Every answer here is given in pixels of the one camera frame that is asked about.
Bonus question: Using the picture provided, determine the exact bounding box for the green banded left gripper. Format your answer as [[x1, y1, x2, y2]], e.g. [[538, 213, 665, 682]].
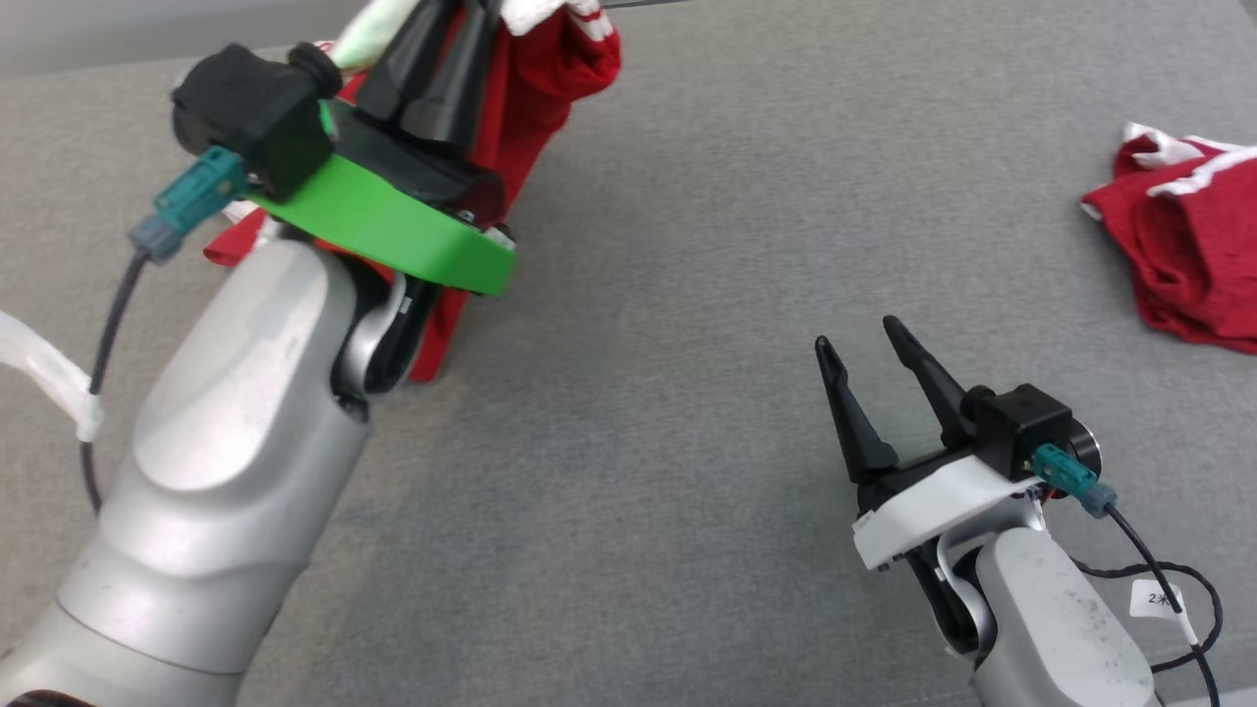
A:
[[241, 0, 518, 298]]

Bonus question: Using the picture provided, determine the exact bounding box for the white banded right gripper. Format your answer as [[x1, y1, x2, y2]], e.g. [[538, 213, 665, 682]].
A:
[[815, 315, 1052, 572]]

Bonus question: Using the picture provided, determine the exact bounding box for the red white-trimmed garment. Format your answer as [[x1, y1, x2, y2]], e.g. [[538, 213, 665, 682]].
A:
[[203, 0, 623, 384], [1080, 122, 1257, 355]]

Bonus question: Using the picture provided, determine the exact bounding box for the black cable teal plug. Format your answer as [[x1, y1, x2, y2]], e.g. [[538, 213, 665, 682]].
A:
[[83, 147, 251, 517], [1031, 444, 1226, 707]]

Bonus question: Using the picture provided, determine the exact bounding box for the white cable label tag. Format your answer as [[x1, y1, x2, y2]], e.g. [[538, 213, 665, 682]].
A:
[[1129, 579, 1184, 620]]

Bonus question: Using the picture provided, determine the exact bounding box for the white translucent cable sleeve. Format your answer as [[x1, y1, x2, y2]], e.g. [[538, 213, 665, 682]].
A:
[[0, 312, 104, 443]]

